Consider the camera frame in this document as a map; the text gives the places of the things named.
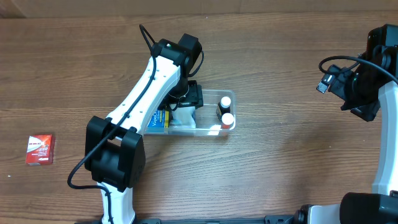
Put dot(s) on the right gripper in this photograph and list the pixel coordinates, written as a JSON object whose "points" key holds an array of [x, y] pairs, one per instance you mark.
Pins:
{"points": [[368, 107]]}

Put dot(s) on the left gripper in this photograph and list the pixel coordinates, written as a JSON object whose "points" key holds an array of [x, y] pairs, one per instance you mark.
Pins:
{"points": [[195, 91]]}

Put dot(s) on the white medicine box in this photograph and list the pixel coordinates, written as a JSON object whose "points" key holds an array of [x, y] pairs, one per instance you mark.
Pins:
{"points": [[183, 118]]}

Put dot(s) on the dark bottle white cap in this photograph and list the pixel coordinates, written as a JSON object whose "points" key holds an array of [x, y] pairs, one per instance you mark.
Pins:
{"points": [[223, 107]]}

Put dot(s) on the orange tube white cap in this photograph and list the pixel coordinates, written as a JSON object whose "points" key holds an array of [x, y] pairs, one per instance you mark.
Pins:
{"points": [[227, 120]]}

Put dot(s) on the blue yellow VapoDrops box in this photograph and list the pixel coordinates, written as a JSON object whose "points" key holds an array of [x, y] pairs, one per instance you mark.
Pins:
{"points": [[160, 119]]}

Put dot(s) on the red medicine box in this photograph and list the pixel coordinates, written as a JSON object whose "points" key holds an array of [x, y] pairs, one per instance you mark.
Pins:
{"points": [[40, 150]]}

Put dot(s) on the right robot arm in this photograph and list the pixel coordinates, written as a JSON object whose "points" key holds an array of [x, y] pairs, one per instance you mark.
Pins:
{"points": [[380, 205]]}

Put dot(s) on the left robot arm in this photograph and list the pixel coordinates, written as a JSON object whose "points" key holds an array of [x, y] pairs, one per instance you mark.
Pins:
{"points": [[114, 148]]}

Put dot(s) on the clear plastic container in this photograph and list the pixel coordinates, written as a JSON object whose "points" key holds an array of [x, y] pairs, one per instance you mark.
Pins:
{"points": [[207, 122]]}

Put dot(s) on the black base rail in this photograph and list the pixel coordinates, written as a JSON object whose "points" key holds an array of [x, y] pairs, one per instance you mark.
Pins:
{"points": [[299, 217]]}

